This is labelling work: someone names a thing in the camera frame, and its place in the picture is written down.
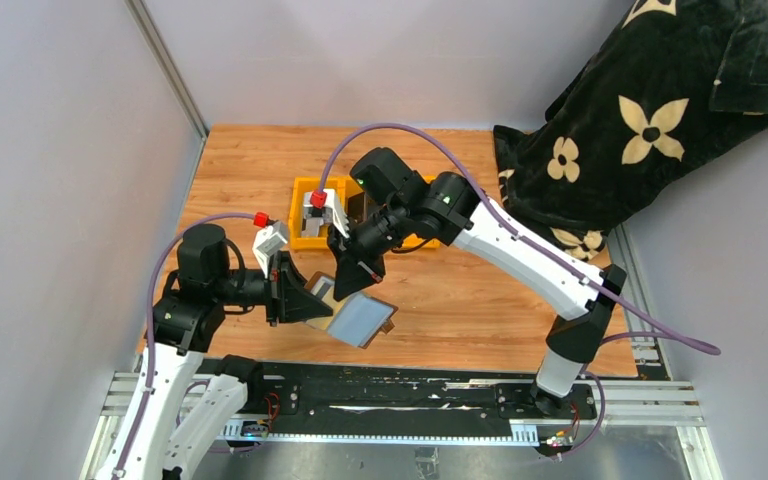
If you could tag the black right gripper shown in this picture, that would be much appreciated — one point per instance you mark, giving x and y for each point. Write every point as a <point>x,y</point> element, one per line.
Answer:
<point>350,248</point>

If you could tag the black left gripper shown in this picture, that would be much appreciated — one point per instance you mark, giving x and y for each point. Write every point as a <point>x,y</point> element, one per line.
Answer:
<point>275,290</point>

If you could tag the brown leather card holder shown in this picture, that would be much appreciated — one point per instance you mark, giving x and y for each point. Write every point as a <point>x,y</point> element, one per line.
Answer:
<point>356,320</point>

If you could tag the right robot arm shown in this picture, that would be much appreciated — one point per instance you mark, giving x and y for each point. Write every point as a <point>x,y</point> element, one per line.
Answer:
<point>453,211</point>

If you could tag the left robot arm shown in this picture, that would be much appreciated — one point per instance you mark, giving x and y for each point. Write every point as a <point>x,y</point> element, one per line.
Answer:
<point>155,440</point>

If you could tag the yellow compartment tray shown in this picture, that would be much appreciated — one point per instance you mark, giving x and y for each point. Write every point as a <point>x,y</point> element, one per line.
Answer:
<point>358,207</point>

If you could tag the black floral blanket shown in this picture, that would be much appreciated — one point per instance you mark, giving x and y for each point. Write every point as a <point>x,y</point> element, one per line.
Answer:
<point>676,85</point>

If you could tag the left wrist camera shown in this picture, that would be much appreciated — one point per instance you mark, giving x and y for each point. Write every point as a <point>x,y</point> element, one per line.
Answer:
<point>268,241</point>

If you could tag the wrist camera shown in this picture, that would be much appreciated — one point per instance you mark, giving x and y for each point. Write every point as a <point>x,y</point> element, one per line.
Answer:
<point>268,241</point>
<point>321,213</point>

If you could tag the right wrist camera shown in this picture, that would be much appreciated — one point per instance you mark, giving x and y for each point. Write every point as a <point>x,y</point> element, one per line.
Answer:
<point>321,213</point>

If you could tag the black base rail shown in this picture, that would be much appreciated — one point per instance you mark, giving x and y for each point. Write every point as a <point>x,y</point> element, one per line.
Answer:
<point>301,402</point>

